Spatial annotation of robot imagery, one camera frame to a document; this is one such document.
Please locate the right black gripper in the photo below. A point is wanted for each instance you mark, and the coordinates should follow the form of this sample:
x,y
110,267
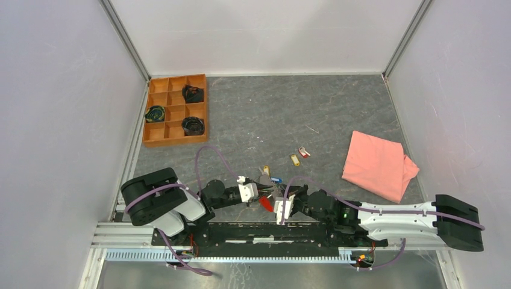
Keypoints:
x,y
298,191

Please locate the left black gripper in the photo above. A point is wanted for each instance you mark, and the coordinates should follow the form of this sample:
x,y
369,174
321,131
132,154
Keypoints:
x,y
261,194

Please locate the steel key holder red handle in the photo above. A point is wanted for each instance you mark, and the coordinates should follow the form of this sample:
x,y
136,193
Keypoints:
x,y
268,203

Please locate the yellow key tag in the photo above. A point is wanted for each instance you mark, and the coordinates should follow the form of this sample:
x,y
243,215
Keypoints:
x,y
295,160
266,170

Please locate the red key tag with ring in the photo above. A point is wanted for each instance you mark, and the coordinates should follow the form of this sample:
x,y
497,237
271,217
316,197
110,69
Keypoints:
x,y
303,152

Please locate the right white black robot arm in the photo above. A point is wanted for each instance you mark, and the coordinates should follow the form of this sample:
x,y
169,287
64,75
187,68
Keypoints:
x,y
354,224

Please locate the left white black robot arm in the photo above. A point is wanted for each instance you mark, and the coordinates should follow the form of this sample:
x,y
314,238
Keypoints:
x,y
161,200

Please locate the pink folded cloth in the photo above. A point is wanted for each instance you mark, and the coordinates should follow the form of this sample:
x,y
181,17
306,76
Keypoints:
x,y
379,166

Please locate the black rolled item bottom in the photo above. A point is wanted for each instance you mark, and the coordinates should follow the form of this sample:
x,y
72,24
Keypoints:
x,y
193,126

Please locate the black rolled item top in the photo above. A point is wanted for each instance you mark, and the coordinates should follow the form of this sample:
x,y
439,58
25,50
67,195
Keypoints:
x,y
192,94

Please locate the green black rolled item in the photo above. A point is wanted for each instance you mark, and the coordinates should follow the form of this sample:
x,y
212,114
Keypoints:
x,y
155,114

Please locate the orange compartment tray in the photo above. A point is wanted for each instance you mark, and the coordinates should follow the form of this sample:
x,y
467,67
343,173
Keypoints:
x,y
167,92

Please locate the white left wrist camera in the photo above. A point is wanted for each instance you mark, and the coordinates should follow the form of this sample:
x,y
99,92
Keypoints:
x,y
247,188

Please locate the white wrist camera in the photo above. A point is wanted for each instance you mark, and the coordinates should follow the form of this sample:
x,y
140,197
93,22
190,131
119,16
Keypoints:
x,y
247,188
282,208

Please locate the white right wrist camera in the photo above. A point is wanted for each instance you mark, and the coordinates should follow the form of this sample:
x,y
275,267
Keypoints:
x,y
282,208

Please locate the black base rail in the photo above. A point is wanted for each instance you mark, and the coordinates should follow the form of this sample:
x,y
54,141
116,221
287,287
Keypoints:
x,y
249,239

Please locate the white slotted cable duct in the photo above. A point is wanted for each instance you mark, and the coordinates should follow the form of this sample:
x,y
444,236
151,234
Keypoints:
x,y
164,255

